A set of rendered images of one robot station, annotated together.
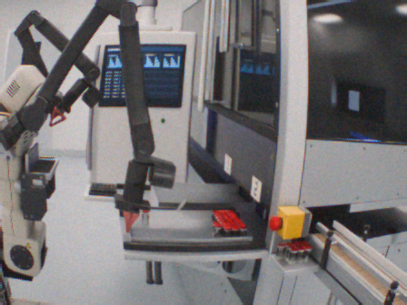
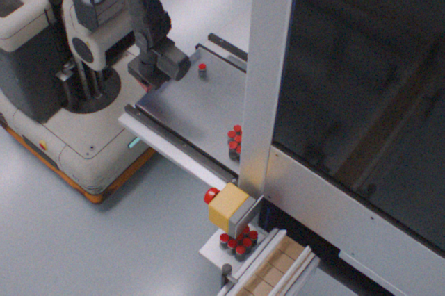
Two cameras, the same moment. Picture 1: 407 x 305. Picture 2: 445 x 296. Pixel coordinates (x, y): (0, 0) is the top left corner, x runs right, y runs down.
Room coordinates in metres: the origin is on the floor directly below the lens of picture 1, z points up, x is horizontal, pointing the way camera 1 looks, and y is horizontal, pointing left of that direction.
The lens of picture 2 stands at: (0.71, -0.64, 2.02)
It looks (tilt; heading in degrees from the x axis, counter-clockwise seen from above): 56 degrees down; 49
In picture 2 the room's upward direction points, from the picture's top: 2 degrees clockwise
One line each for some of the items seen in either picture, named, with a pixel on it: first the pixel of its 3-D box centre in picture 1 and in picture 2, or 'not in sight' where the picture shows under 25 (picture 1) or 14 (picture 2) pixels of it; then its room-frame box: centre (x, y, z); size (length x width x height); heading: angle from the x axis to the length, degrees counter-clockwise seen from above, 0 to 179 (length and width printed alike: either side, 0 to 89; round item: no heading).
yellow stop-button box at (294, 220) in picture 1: (292, 221); (231, 210); (1.08, -0.24, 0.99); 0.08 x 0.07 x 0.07; 102
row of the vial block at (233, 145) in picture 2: (221, 226); (252, 129); (1.29, -0.07, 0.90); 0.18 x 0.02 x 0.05; 12
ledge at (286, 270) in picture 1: (298, 262); (240, 250); (1.07, -0.28, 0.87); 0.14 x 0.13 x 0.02; 102
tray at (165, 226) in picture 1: (183, 228); (217, 109); (1.27, 0.04, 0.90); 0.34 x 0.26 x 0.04; 102
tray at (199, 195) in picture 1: (201, 197); not in sight; (1.63, 0.00, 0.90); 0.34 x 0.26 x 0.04; 102
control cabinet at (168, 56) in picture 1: (137, 100); not in sight; (2.14, 0.33, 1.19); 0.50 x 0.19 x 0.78; 100
